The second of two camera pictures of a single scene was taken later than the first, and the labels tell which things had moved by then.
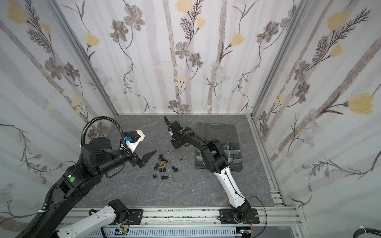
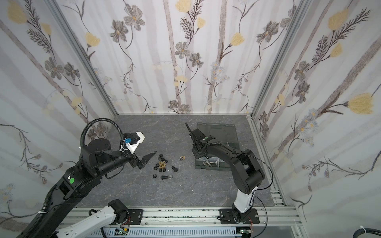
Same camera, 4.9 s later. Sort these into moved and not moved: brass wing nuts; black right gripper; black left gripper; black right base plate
Moved: black right gripper
Not moved: black left gripper; brass wing nuts; black right base plate
